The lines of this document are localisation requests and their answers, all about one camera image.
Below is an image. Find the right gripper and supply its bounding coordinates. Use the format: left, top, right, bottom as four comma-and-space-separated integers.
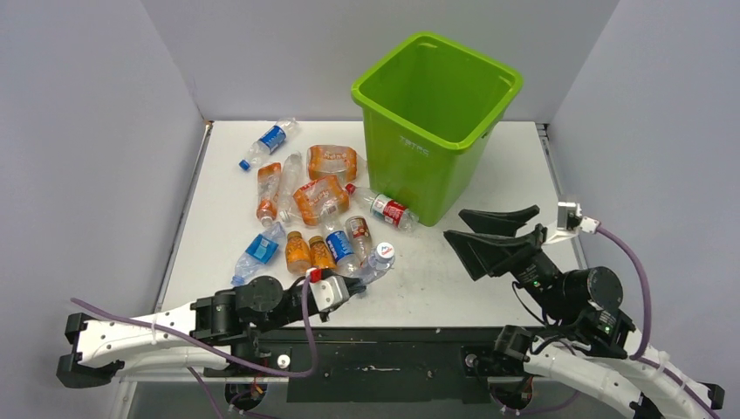
439, 203, 570, 317

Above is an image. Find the pepsi bottle blue cap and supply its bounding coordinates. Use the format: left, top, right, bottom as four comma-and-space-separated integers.
319, 211, 360, 277

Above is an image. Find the crushed blue label bottle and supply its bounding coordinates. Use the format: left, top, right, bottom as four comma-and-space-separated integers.
230, 223, 286, 286

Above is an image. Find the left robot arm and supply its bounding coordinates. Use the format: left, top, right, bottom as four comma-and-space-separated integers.
56, 269, 367, 388

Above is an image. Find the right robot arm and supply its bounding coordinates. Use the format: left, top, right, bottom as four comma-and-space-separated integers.
444, 202, 725, 418

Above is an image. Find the red label bottle by bin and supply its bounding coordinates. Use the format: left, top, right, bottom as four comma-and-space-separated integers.
345, 183, 419, 232

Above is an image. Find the green plastic bin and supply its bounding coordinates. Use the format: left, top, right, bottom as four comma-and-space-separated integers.
351, 31, 524, 226

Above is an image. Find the orange juice bottle right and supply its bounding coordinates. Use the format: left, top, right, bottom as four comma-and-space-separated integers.
308, 236, 336, 270

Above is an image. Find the orange juice bottle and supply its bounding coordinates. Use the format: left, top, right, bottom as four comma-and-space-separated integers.
308, 236, 336, 270
284, 230, 312, 276

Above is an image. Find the orange juice bottle left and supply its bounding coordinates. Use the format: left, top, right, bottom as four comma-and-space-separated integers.
284, 230, 312, 276

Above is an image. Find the brown label red cap bottle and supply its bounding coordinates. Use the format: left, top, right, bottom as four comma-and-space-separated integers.
345, 216, 373, 263

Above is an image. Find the orange crushed bottle middle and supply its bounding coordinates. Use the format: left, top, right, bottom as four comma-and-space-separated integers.
292, 175, 350, 227

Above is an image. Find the orange crushed bottle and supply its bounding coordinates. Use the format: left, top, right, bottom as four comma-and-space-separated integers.
292, 175, 350, 227
306, 145, 360, 182

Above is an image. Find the clear bottle no label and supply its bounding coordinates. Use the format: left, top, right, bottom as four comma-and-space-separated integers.
277, 152, 302, 223

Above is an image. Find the small orange label bottle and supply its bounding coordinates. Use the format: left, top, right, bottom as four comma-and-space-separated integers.
256, 162, 282, 228

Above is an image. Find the orange crushed bottle top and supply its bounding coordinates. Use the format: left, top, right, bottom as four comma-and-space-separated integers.
306, 145, 360, 182

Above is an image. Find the blue label bottle far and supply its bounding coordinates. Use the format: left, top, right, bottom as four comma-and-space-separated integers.
238, 118, 300, 171

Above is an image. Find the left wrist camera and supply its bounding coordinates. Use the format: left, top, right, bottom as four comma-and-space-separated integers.
305, 268, 351, 313

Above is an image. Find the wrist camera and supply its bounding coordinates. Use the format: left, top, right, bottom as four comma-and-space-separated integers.
544, 202, 600, 245
305, 268, 351, 313

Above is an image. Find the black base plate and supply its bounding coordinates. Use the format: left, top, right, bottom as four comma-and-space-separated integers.
144, 326, 608, 404

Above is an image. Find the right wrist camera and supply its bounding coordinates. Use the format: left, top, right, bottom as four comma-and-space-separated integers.
544, 202, 600, 245

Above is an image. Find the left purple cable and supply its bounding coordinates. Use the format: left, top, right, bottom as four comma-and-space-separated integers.
69, 277, 320, 419

